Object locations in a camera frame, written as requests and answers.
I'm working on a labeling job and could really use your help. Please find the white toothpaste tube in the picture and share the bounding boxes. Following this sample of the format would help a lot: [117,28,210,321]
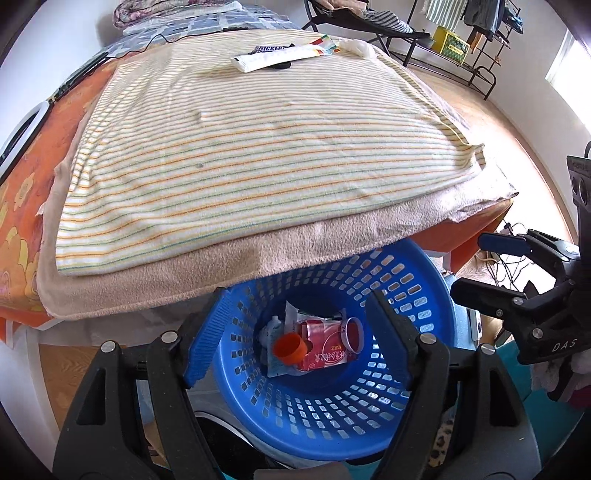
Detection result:
[231,46,319,72]

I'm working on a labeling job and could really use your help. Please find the yellow striped towel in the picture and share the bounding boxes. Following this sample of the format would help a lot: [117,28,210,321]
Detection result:
[55,28,485,278]

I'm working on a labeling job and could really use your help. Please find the small clear bottle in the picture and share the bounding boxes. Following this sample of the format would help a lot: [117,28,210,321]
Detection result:
[261,316,284,347]

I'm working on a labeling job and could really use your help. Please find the black folding chair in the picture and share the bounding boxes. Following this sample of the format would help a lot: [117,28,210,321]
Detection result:
[302,0,430,47]

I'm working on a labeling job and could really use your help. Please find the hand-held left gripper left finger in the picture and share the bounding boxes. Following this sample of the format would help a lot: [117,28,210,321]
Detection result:
[52,287,232,480]

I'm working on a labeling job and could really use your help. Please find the dark hanging jacket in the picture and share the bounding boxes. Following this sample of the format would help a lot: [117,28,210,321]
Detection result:
[462,0,506,31]

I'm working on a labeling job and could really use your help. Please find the red cardboard box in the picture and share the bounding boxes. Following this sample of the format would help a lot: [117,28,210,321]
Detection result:
[295,316,365,372]

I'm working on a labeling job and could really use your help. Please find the beige towel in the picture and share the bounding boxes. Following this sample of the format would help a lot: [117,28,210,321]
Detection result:
[37,44,520,319]

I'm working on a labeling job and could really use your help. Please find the black metal clothes rack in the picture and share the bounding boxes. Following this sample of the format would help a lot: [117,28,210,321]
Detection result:
[388,0,513,100]

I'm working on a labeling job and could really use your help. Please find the crumpled white tissue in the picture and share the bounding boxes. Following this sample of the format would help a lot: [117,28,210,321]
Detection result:
[339,39,374,58]

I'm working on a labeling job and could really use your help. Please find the colourful snack wrapper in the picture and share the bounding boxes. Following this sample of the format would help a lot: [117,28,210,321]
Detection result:
[307,36,342,55]

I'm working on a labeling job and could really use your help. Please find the window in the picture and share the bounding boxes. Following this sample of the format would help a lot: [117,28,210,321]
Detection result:
[545,32,591,100]

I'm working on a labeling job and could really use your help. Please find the teal hanging garment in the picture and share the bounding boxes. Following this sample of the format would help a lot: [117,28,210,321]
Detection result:
[503,7,525,33]

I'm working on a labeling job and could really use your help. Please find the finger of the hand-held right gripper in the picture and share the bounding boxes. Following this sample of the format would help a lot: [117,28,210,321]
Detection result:
[478,228,583,268]
[450,277,578,335]

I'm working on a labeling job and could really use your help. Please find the orange floral bedsheet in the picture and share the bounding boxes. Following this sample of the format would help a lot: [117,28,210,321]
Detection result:
[0,51,109,183]

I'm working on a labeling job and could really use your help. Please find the folded floral quilt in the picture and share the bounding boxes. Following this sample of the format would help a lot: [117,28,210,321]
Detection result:
[113,0,241,28]

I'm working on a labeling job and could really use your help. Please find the beige cloth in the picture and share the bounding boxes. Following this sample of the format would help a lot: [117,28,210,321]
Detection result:
[318,0,370,12]

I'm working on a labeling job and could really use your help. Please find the navy striped cloth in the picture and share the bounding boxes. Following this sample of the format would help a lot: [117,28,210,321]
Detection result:
[360,9,414,35]

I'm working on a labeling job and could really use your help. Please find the orange plastic cup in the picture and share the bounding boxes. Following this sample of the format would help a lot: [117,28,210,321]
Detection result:
[272,333,308,363]

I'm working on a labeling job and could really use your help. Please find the black floor cables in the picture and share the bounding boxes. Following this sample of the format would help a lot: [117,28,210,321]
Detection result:
[480,222,536,296]

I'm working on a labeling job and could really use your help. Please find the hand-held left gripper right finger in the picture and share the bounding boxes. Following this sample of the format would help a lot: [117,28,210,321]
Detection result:
[365,290,541,480]

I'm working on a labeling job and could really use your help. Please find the blue patterned bed sheet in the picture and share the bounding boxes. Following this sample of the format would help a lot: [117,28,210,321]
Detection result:
[99,2,296,58]

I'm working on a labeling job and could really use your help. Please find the green striped hanging cloth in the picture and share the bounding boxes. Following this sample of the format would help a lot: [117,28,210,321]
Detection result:
[425,0,465,21]

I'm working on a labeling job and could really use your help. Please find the blue plastic basket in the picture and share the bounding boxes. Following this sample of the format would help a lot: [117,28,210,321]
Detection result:
[203,237,455,462]

